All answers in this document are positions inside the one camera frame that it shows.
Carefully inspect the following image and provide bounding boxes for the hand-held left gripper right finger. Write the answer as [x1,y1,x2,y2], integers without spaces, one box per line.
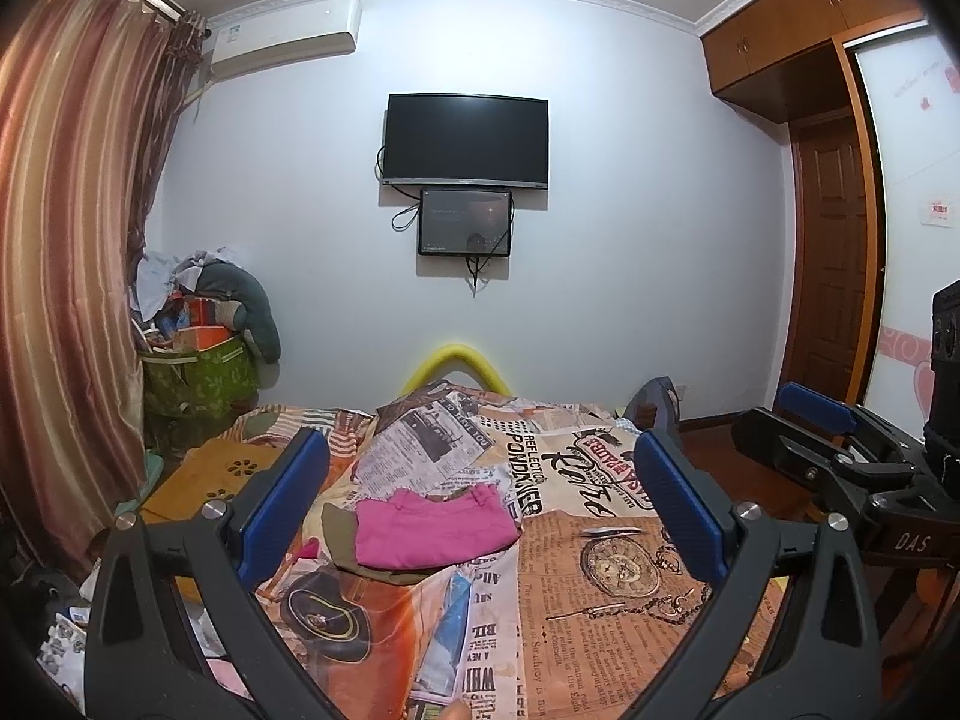
[611,429,882,720]

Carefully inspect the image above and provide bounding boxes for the grey blue bag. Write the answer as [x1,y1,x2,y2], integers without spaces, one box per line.
[622,377,683,436]

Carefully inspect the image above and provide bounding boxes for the striped brown curtain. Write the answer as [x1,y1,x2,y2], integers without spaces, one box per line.
[0,0,207,563]

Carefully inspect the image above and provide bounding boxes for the grey plush pillow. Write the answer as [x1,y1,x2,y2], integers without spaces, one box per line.
[191,261,282,362]

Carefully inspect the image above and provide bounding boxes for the pink heart wall decal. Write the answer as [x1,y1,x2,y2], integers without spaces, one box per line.
[880,322,937,421]

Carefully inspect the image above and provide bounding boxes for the wooden wardrobe with white door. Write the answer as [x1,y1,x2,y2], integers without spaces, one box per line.
[697,0,960,436]

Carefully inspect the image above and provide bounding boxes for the small black wall monitor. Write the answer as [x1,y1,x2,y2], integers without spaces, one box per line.
[418,189,514,258]

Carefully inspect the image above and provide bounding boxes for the pink pants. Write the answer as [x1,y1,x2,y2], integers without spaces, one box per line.
[354,486,522,571]

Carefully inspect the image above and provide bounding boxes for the olive green garment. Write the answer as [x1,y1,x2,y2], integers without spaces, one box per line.
[322,484,502,586]

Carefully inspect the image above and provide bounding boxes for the yellow foam tube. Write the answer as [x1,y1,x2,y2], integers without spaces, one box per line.
[401,343,515,397]

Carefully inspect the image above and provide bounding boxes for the white air conditioner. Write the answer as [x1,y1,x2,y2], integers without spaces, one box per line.
[201,0,363,81]

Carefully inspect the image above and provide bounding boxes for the newspaper print blanket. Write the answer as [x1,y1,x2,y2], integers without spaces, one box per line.
[131,382,788,720]

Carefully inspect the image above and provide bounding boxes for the green patterned storage bag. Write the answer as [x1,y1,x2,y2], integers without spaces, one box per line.
[142,334,260,421]

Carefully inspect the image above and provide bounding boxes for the mustard yellow cloth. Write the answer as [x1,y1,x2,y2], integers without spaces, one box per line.
[139,437,290,526]

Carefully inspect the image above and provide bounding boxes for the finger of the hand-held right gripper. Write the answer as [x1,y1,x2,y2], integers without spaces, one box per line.
[731,381,931,477]
[814,467,942,565]

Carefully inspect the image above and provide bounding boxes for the wooden room door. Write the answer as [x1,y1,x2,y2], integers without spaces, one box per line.
[787,120,880,404]

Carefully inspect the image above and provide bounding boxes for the black wall television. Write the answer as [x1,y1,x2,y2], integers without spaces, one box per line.
[381,93,550,191]

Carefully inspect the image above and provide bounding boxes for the orange box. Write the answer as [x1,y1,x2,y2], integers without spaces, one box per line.
[171,298,242,352]

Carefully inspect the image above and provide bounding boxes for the pile of clothes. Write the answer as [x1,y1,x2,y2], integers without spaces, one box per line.
[133,244,248,331]

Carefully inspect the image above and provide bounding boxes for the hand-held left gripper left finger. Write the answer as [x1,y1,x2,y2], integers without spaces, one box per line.
[84,427,331,720]

